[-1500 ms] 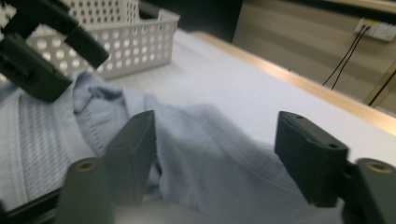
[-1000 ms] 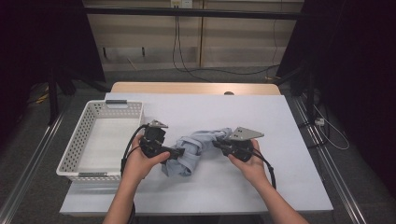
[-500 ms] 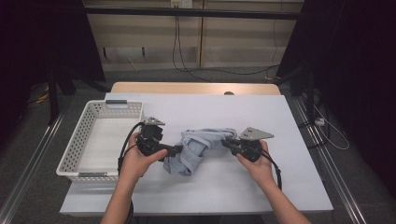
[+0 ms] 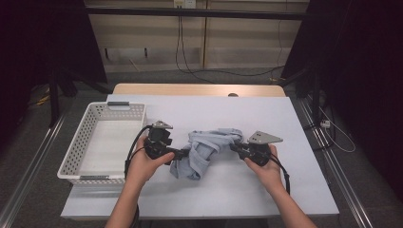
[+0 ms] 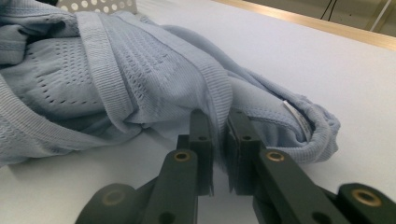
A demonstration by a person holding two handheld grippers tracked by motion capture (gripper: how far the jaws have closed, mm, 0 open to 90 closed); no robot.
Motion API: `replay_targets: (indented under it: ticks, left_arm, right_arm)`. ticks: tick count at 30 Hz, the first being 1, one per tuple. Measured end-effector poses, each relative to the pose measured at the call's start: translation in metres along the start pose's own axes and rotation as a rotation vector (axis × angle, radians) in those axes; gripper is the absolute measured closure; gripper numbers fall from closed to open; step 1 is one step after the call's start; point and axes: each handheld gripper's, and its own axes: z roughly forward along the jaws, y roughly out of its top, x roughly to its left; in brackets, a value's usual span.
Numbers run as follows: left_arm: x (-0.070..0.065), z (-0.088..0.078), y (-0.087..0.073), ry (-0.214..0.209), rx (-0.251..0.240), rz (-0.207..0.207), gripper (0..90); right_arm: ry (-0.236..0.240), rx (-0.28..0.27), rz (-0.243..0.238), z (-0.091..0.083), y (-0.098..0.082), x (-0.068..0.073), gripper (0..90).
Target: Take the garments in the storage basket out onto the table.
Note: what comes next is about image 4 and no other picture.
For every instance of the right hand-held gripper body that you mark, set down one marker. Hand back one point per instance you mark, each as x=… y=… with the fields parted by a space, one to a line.
x=258 y=152

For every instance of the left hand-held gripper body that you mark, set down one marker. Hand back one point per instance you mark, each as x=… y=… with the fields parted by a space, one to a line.
x=157 y=139

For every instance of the light blue tank top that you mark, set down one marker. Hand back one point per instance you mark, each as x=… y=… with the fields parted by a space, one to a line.
x=202 y=152

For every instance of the white perforated plastic basket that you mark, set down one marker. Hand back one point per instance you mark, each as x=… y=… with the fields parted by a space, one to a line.
x=107 y=148

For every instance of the person's right hand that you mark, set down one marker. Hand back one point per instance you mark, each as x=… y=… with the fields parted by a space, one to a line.
x=271 y=174

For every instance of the person's left hand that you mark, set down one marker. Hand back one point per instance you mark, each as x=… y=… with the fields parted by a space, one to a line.
x=141 y=171

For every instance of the black metal stand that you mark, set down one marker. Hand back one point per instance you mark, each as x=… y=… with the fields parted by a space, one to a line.
x=315 y=101
x=53 y=101

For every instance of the black metal crossbar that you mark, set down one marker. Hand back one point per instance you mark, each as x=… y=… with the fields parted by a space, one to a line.
x=221 y=13

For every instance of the black curtain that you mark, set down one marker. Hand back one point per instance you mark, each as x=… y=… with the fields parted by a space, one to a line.
x=364 y=63
x=31 y=47

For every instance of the aluminium floor rail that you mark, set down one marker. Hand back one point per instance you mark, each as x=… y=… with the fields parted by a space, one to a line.
x=41 y=158
x=342 y=186

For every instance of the white wall socket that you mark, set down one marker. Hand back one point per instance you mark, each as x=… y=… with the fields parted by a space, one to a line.
x=189 y=3

